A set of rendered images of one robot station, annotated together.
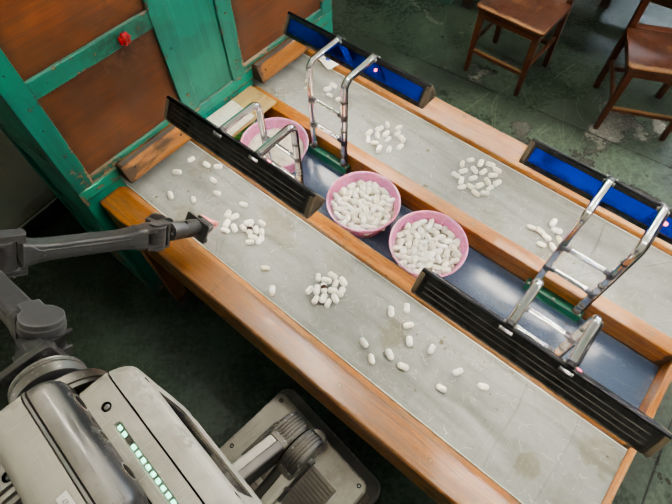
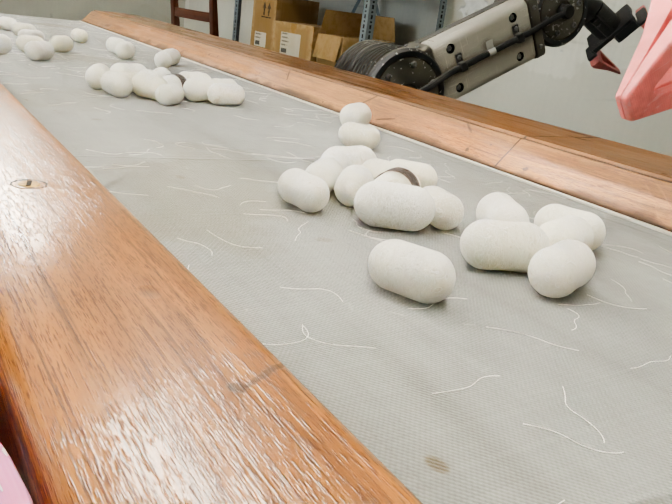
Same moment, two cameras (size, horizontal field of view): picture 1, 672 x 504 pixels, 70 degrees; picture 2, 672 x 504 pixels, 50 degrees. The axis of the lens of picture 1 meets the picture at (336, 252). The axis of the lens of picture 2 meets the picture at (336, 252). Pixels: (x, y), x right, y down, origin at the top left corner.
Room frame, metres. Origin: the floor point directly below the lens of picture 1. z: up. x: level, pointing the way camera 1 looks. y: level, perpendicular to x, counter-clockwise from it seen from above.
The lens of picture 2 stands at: (1.29, 0.37, 0.84)
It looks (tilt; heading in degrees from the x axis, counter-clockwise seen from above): 19 degrees down; 195
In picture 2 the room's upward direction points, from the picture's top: 8 degrees clockwise
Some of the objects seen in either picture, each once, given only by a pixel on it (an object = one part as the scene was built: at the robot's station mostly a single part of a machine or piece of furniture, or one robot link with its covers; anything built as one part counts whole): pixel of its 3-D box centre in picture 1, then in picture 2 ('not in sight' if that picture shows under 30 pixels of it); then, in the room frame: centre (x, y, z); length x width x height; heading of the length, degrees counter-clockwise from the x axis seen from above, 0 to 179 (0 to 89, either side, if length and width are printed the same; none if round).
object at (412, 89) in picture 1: (355, 55); not in sight; (1.42, -0.08, 1.08); 0.62 x 0.08 x 0.07; 49
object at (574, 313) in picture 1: (590, 252); not in sight; (0.72, -0.77, 0.90); 0.20 x 0.19 x 0.45; 49
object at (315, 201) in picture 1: (238, 150); not in sight; (1.00, 0.28, 1.08); 0.62 x 0.08 x 0.07; 49
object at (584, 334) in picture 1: (524, 351); not in sight; (0.42, -0.50, 0.90); 0.20 x 0.19 x 0.45; 49
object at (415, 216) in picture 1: (426, 249); not in sight; (0.85, -0.31, 0.72); 0.27 x 0.27 x 0.10
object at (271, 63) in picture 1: (281, 56); not in sight; (1.76, 0.21, 0.83); 0.30 x 0.06 x 0.07; 139
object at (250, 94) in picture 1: (234, 116); not in sight; (1.47, 0.39, 0.77); 0.33 x 0.15 x 0.01; 139
